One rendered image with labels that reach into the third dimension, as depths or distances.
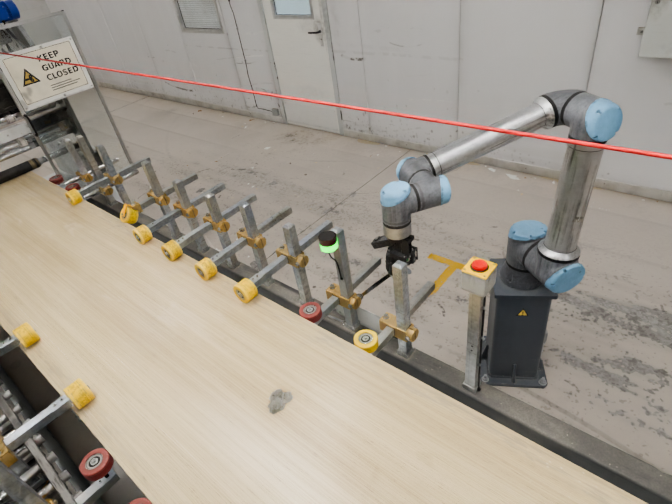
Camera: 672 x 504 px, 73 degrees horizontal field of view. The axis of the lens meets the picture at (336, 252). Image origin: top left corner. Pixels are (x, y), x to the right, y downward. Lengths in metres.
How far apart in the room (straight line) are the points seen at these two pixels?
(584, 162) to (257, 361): 1.24
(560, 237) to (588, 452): 0.73
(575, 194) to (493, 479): 0.97
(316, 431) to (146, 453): 0.48
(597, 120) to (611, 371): 1.47
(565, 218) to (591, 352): 1.14
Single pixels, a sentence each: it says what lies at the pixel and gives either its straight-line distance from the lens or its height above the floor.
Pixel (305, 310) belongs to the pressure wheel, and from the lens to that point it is 1.64.
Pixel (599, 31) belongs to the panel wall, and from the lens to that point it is 3.77.
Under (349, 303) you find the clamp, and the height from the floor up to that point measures 0.86.
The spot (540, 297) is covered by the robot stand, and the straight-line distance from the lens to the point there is 2.13.
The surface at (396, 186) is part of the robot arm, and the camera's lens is 1.40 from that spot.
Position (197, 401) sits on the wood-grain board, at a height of 0.90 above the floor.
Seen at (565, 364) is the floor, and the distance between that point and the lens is 2.69.
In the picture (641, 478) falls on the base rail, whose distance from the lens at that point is 1.60.
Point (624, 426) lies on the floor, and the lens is 2.55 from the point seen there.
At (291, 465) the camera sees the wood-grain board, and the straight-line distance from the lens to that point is 1.31.
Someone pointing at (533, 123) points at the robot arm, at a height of 1.37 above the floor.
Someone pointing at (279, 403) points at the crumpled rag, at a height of 0.91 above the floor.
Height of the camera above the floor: 2.03
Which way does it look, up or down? 37 degrees down
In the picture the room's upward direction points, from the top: 10 degrees counter-clockwise
